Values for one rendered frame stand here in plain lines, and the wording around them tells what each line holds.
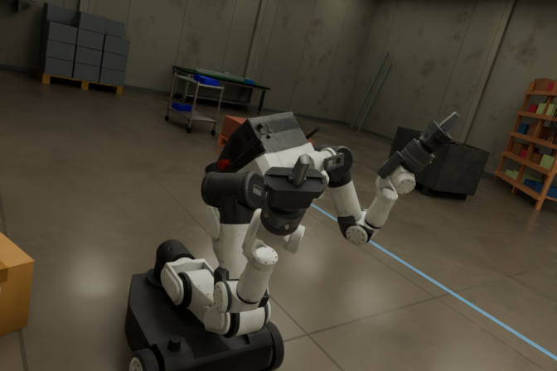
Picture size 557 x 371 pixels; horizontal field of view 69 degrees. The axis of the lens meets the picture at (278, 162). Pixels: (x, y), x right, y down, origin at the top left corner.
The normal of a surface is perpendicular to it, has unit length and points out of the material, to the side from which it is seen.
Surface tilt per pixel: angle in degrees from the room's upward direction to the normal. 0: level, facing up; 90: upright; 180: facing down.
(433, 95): 90
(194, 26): 90
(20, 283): 90
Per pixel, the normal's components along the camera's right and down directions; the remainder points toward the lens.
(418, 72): -0.78, -0.05
